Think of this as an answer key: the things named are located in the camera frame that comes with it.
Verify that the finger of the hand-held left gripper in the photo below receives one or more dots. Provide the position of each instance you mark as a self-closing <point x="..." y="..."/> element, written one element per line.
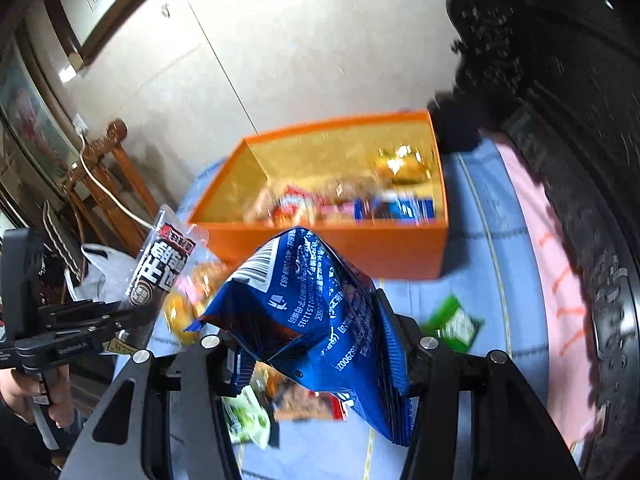
<point x="100" y="317"/>

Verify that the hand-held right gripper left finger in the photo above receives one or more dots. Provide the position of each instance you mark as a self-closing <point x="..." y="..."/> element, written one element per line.
<point x="200" y="375"/>

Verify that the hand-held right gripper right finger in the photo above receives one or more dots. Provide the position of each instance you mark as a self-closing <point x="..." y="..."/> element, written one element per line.
<point x="450" y="375"/>

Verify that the black white snack packet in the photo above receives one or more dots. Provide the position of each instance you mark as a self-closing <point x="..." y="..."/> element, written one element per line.
<point x="160" y="265"/>

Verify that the blue snack packet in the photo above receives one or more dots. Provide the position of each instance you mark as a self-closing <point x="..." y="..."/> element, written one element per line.
<point x="310" y="300"/>

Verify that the orange cardboard box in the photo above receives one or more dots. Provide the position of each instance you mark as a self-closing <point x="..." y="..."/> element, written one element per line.
<point x="350" y="250"/>

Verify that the pile of assorted snacks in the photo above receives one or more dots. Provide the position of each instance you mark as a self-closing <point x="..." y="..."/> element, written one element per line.
<point x="300" y="200"/>

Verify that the person's left hand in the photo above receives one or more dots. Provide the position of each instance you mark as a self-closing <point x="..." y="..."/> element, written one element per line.
<point x="62" y="395"/>

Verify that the white plastic bag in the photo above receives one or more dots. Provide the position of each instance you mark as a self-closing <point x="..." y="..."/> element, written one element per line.
<point x="100" y="265"/>

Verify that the yellow snack packet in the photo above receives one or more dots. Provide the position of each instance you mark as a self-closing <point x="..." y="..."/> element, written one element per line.
<point x="180" y="316"/>

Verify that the green white snack packet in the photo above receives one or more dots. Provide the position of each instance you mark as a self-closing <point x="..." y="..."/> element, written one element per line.
<point x="245" y="420"/>

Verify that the orange snack packet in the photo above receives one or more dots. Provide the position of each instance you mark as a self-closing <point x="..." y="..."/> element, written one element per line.
<point x="300" y="400"/>

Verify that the brown wooden chair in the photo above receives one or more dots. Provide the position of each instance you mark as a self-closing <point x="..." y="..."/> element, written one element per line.
<point x="107" y="180"/>

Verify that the pink bed sheet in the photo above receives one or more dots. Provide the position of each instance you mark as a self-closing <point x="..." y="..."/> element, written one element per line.
<point x="545" y="260"/>

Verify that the large framed picture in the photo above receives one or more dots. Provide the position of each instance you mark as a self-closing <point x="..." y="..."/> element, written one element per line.
<point x="30" y="110"/>

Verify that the dark carved wooden headboard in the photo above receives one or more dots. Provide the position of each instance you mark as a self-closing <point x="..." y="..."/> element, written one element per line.
<point x="575" y="85"/>

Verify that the white wall socket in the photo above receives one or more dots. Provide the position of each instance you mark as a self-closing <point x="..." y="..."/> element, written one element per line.
<point x="80" y="122"/>

